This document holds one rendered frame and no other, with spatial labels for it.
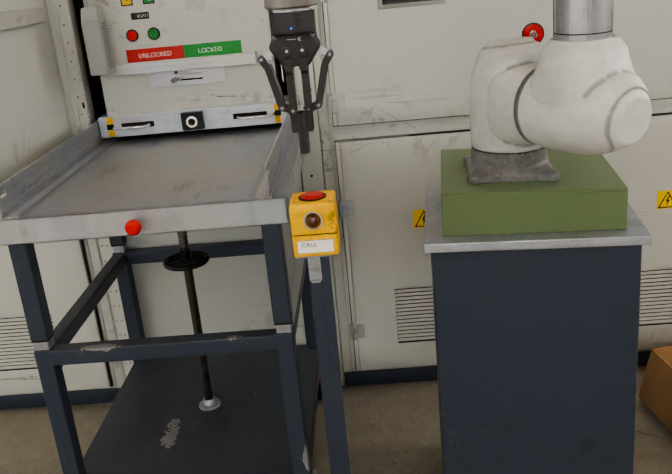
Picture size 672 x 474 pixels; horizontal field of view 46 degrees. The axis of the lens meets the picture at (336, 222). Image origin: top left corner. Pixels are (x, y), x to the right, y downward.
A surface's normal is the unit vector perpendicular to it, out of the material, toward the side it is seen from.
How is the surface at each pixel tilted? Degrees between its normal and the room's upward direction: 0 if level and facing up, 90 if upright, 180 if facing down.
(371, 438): 0
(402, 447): 0
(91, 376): 90
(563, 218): 90
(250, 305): 90
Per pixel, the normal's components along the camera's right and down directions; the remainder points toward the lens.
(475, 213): -0.12, 0.33
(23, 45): 0.99, -0.04
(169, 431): -0.09, -0.94
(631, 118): 0.50, 0.35
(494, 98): -0.84, 0.14
